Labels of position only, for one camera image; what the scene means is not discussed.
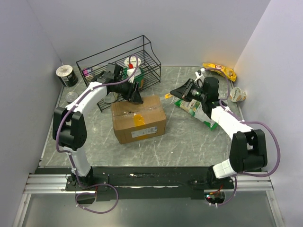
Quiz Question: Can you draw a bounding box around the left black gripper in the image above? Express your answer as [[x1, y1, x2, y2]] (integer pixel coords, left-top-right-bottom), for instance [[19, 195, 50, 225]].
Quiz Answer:
[[115, 79, 143, 104]]

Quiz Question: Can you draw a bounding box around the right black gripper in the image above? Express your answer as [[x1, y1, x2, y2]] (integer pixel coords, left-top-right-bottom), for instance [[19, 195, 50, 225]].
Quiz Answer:
[[170, 79, 207, 103]]

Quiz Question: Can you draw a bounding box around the yellow utility knife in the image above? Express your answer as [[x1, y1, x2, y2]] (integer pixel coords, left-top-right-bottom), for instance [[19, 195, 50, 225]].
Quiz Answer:
[[164, 93, 173, 99]]

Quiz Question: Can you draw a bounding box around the brown cardboard express box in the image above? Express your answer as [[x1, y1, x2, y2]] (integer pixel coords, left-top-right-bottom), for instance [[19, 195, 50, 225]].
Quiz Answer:
[[111, 95, 167, 144]]

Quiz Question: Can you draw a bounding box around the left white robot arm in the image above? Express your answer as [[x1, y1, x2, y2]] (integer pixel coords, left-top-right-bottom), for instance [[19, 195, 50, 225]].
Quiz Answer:
[[53, 63, 143, 190]]

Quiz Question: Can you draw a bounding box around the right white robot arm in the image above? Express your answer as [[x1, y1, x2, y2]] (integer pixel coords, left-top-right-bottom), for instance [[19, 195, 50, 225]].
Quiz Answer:
[[170, 77, 267, 189]]

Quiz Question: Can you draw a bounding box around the green snack bag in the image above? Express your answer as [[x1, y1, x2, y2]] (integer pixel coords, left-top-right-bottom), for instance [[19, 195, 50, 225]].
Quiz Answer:
[[174, 99, 218, 130]]

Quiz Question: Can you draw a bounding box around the white can in rack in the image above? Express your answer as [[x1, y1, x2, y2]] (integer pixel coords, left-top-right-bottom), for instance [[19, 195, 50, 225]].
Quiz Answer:
[[103, 92, 118, 104]]

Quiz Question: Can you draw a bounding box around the white Chobani yogurt cup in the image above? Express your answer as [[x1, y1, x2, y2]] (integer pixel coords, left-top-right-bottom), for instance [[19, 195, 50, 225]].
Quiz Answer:
[[124, 56, 141, 69]]

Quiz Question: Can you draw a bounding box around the yellow Lays chip bag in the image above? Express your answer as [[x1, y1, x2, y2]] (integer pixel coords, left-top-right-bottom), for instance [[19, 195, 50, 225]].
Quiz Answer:
[[202, 63, 237, 82]]

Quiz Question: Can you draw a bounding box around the yogurt cup on side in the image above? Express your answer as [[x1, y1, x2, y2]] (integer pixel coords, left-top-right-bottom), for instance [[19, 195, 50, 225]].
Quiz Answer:
[[230, 87, 247, 103]]

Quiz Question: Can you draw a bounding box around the small purple yogurt cup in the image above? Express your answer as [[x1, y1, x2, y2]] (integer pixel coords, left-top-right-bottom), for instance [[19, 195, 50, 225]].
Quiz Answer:
[[82, 67, 95, 81]]

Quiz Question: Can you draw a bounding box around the silver tin can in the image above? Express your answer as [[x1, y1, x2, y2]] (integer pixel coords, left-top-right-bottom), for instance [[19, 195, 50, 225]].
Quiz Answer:
[[65, 91, 79, 104]]

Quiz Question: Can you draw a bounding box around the black can white lid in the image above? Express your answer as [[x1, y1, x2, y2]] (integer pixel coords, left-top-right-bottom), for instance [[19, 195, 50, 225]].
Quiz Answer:
[[55, 65, 78, 87]]

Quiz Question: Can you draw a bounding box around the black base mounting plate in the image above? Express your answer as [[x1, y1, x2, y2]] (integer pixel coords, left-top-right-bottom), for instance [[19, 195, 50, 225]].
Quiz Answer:
[[65, 166, 235, 201]]

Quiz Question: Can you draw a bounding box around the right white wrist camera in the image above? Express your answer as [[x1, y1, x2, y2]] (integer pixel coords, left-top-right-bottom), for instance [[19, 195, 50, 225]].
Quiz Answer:
[[194, 68, 206, 82]]

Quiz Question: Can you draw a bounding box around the black wire basket rack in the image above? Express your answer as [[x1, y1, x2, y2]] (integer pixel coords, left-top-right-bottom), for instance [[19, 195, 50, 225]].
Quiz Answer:
[[76, 35, 162, 113]]

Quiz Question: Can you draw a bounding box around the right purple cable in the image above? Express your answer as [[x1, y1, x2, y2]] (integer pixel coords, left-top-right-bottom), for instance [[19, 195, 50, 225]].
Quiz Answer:
[[205, 67, 281, 208]]

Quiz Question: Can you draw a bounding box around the aluminium rail frame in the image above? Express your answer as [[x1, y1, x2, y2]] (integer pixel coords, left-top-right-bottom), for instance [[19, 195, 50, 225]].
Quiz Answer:
[[13, 174, 285, 227]]

